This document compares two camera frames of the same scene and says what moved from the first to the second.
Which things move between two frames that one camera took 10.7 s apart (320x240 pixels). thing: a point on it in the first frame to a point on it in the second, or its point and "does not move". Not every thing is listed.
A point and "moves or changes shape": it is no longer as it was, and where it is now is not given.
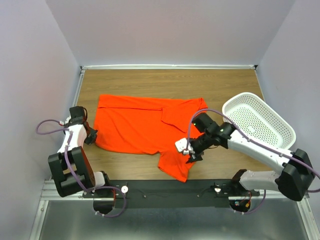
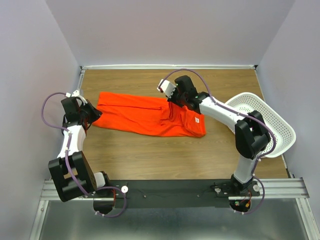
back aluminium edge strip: (189, 67) does not move
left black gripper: (92, 137) to (96, 113)
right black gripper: (193, 157) to (172, 100)
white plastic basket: (255, 118) does not move
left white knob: (124, 189) does not move
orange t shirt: (149, 126) moves or changes shape
